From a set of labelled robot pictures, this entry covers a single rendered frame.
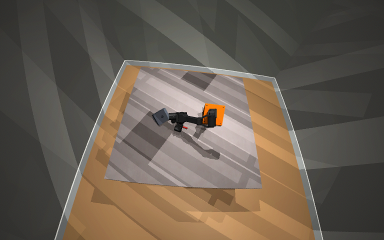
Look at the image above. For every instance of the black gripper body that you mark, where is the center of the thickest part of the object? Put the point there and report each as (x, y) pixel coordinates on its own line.
(178, 127)

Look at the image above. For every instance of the dark grey square panel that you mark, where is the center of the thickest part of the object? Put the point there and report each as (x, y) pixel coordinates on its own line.
(161, 116)

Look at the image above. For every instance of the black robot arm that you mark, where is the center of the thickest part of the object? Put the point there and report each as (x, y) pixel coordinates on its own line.
(181, 117)

